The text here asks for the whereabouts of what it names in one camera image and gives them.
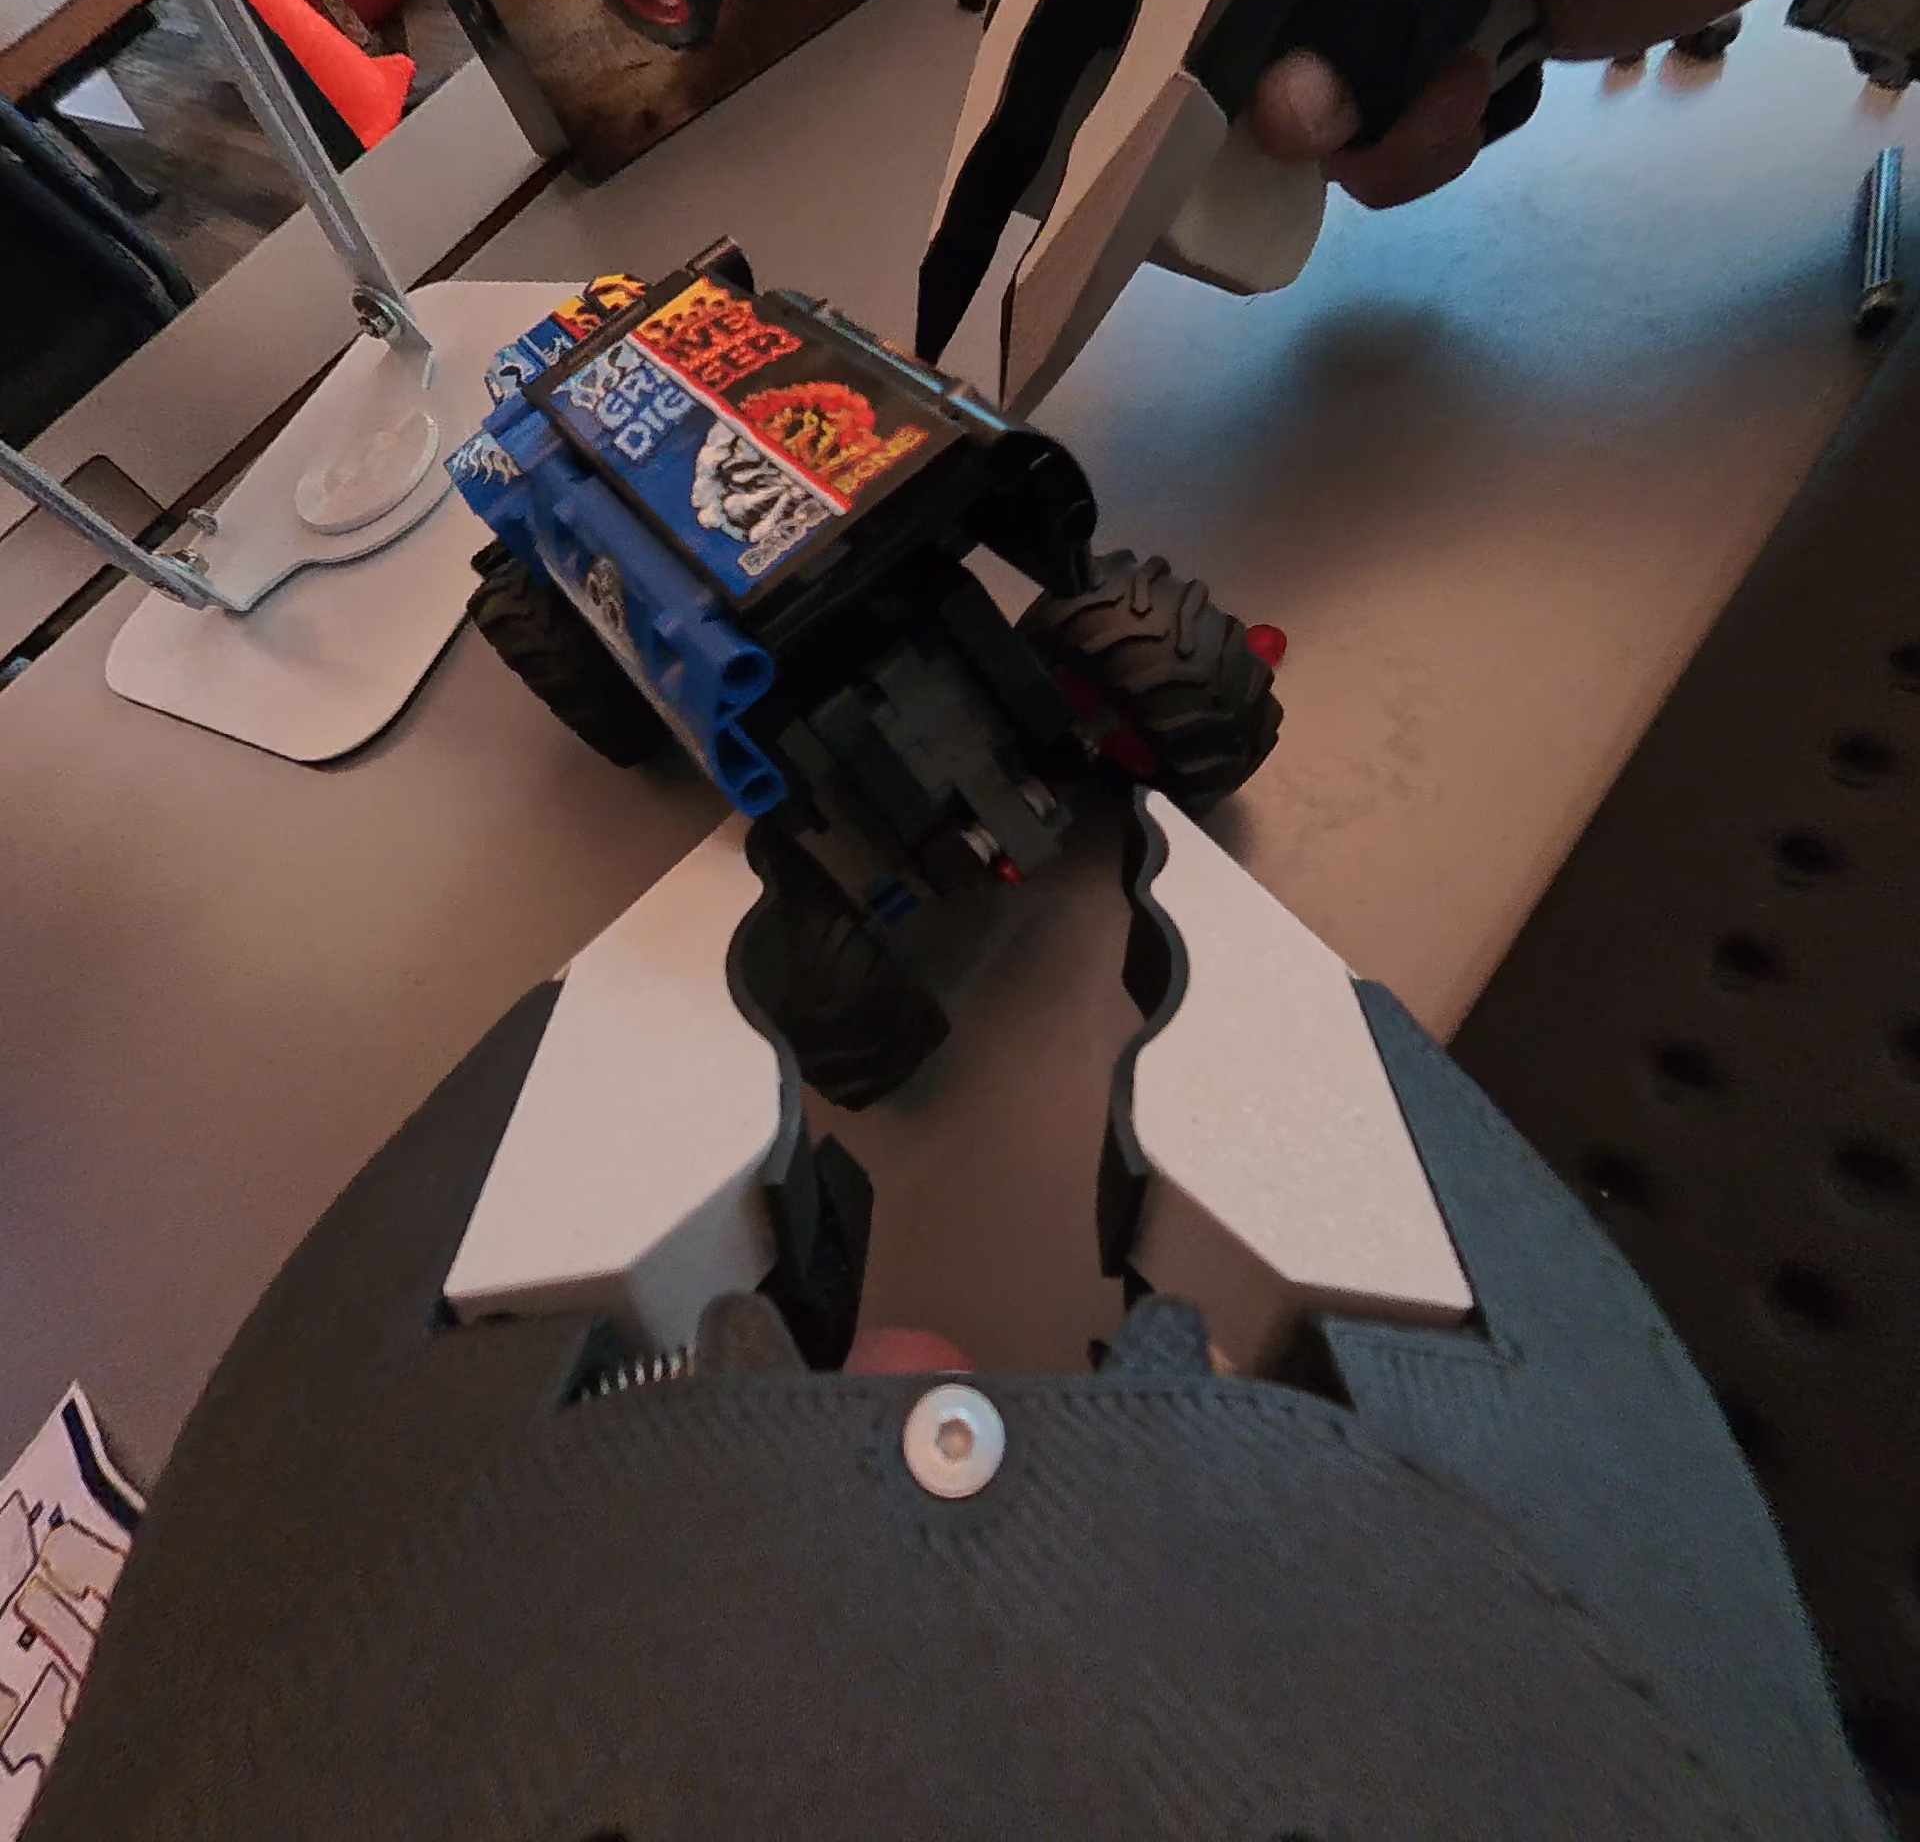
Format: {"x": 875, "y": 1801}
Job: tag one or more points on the brick-built monster truck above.
{"x": 751, "y": 524}

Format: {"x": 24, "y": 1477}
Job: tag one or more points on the orange traffic cone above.
{"x": 323, "y": 56}

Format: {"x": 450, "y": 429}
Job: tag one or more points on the small red pin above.
{"x": 1272, "y": 646}

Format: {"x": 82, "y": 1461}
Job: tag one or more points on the grey desk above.
{"x": 1501, "y": 524}

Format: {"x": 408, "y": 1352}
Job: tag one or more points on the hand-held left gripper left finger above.
{"x": 631, "y": 1124}

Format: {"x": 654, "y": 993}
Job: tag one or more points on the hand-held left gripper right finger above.
{"x": 1291, "y": 1124}

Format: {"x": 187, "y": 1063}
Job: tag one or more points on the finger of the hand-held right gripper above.
{"x": 1140, "y": 161}
{"x": 991, "y": 41}

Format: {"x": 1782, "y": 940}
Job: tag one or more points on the sticker sheet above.
{"x": 60, "y": 1574}

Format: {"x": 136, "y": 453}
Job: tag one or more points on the dark perforated chair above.
{"x": 1726, "y": 1124}

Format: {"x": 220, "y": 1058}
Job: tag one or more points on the monster truck toy box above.
{"x": 676, "y": 56}

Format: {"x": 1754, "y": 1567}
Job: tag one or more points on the white book stand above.
{"x": 300, "y": 629}

